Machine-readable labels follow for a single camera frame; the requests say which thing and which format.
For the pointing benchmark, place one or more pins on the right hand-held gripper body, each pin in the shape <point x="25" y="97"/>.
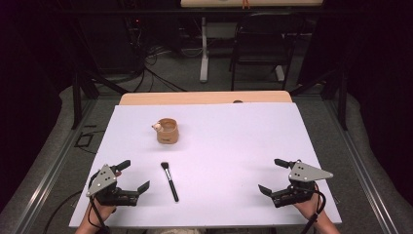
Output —
<point x="300" y="185"/>

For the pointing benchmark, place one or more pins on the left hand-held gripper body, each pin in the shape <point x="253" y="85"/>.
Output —
<point x="110" y="191"/>

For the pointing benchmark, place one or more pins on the person's left hand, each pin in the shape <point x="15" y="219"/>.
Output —
<point x="103" y="211"/>

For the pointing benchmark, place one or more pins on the person's right hand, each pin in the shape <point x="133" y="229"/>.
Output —
<point x="308" y="205"/>

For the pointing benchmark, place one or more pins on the black makeup brush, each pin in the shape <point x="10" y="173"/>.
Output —
<point x="170" y="182"/>

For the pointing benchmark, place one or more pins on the brown cup with animal figure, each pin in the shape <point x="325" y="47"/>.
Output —
<point x="167" y="131"/>

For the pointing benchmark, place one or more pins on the white table cover board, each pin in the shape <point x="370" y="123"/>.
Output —
<point x="211" y="156"/>

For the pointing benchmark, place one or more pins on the black metal stand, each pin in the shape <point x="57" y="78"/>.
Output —
<point x="84" y="87"/>
<point x="334" y="91"/>

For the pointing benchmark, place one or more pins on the white desk foot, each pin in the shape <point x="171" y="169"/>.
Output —
<point x="280" y="73"/>

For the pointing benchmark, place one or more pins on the light wooden table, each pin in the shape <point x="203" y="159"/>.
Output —
<point x="201" y="97"/>

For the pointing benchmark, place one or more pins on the black chair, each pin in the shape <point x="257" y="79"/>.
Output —
<point x="263" y="48"/>

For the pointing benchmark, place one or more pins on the white desk leg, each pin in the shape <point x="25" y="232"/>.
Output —
<point x="204" y="52"/>

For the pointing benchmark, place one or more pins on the aluminium floor rail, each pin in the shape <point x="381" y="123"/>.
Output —
<point x="48" y="169"/>
<point x="357" y="169"/>

